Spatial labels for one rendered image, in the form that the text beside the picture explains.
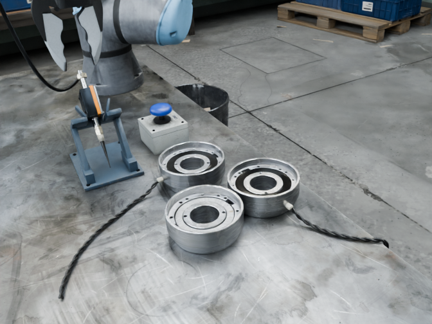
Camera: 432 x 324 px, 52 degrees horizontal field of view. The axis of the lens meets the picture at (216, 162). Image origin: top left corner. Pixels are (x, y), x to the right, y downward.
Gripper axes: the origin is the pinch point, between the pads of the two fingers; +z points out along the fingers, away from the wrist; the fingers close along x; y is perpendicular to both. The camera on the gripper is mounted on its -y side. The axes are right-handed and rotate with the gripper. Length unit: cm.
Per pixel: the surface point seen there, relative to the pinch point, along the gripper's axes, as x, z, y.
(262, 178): -19.5, 15.7, -22.9
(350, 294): -18, 18, -45
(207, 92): -68, 59, 106
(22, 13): -9, 55, 320
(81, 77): 0.0, 3.3, 1.7
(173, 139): -12.6, 16.0, -3.5
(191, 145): -13.7, 14.7, -9.7
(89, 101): 0.2, 6.0, -2.0
